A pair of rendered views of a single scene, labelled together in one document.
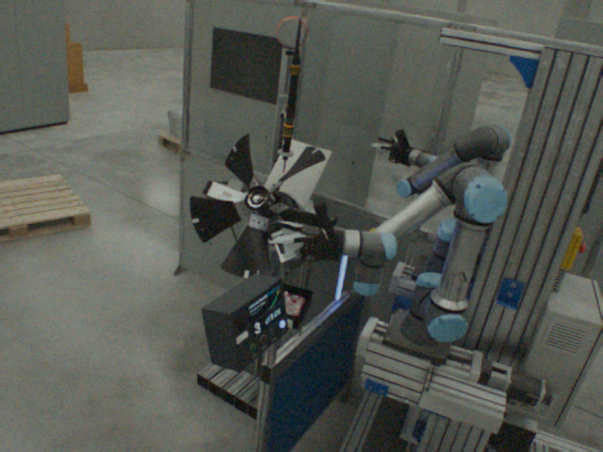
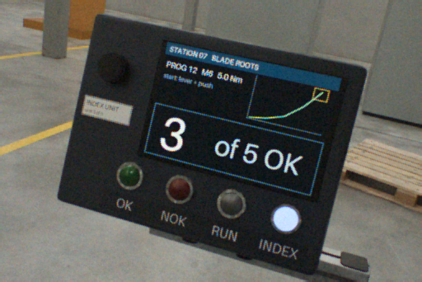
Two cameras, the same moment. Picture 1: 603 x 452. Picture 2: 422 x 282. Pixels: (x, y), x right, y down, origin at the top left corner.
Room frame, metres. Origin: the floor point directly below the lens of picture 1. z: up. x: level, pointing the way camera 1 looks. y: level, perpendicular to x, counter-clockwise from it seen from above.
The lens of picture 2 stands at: (1.08, -0.32, 1.30)
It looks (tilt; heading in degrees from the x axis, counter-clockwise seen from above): 19 degrees down; 73
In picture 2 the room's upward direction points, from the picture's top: 10 degrees clockwise
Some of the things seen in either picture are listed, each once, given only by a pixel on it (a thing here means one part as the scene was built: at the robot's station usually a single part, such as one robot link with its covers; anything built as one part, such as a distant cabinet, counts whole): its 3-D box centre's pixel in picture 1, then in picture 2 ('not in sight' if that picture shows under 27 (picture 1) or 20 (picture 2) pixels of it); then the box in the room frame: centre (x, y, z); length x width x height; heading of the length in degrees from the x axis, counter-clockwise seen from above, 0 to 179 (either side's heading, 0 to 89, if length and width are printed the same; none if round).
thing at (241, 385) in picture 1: (260, 367); not in sight; (2.25, 0.11, 0.04); 0.62 x 0.45 x 0.08; 151
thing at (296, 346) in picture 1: (327, 317); not in sight; (1.74, -0.17, 0.82); 0.90 x 0.04 x 0.08; 151
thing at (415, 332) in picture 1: (423, 321); not in sight; (1.42, -0.47, 1.09); 0.15 x 0.15 x 0.10
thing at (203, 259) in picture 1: (334, 276); not in sight; (2.63, -0.27, 0.50); 2.59 x 0.03 x 0.91; 61
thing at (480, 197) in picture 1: (460, 259); not in sight; (1.28, -0.49, 1.41); 0.15 x 0.12 x 0.55; 6
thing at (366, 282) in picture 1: (367, 272); not in sight; (1.28, -0.22, 1.34); 0.11 x 0.08 x 0.11; 6
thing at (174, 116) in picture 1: (193, 123); not in sight; (6.47, 1.58, 0.31); 0.60 x 0.42 x 0.33; 139
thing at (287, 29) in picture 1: (291, 33); not in sight; (2.72, 0.16, 1.88); 0.16 x 0.07 x 0.16; 96
